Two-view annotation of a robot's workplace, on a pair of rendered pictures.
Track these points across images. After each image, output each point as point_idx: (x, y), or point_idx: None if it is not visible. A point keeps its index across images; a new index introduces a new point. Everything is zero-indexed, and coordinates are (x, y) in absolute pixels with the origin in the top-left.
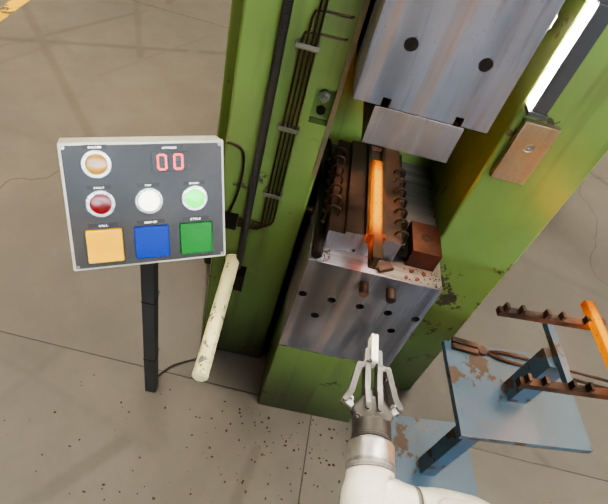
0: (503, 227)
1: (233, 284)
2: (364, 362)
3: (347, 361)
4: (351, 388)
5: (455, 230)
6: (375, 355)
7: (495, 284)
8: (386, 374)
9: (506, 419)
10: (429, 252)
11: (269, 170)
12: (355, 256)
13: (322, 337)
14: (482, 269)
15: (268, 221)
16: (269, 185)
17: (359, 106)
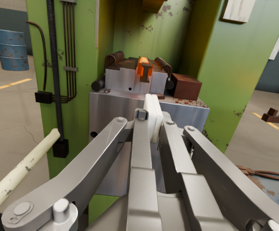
0: (236, 72)
1: (58, 152)
2: (132, 123)
3: None
4: (73, 170)
5: (203, 80)
6: (155, 110)
7: (236, 125)
8: (189, 138)
9: None
10: (191, 80)
11: (64, 46)
12: (132, 92)
13: (120, 180)
14: (226, 113)
15: (72, 93)
16: (65, 58)
17: (130, 39)
